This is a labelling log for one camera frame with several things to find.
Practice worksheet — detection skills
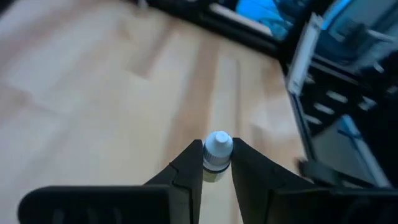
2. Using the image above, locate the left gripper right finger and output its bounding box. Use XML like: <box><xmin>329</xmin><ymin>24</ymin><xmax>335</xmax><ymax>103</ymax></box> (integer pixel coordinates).
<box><xmin>231</xmin><ymin>137</ymin><xmax>317</xmax><ymax>224</ymax></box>

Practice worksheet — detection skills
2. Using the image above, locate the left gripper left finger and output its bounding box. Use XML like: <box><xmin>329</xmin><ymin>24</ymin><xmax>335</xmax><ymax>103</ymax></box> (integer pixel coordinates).
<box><xmin>144</xmin><ymin>139</ymin><xmax>204</xmax><ymax>224</ymax></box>

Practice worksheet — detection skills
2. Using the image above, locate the dark dropper bottle white label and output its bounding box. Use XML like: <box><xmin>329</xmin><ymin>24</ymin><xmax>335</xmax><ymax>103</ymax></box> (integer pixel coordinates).
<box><xmin>201</xmin><ymin>130</ymin><xmax>234</xmax><ymax>184</ymax></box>

